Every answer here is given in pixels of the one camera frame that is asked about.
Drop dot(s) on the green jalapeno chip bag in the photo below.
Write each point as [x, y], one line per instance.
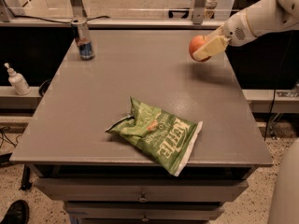
[167, 138]

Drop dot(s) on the grey drawer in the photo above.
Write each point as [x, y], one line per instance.
[144, 211]
[141, 190]

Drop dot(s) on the lower grey drawer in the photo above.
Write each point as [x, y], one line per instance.
[144, 211]

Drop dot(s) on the black shoe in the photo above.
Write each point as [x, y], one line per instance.
[17, 213]

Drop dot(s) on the red apple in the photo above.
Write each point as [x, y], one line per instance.
[196, 43]

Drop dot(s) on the metal frame post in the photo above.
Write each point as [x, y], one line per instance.
[198, 11]
[78, 8]

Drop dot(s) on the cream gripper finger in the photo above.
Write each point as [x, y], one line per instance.
[210, 49]
[216, 35]

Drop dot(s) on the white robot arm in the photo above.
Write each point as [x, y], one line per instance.
[261, 18]

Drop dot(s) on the upper grey drawer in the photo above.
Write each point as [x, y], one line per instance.
[141, 190]

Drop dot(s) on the white pump bottle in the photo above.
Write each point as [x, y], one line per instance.
[17, 81]

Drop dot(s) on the metal frame post left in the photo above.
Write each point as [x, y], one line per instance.
[78, 8]

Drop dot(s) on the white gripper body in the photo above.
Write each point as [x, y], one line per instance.
[235, 29]

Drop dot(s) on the blue silver drink can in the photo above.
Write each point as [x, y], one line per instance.
[82, 38]

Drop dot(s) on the metal frame post right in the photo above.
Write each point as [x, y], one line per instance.
[198, 11]

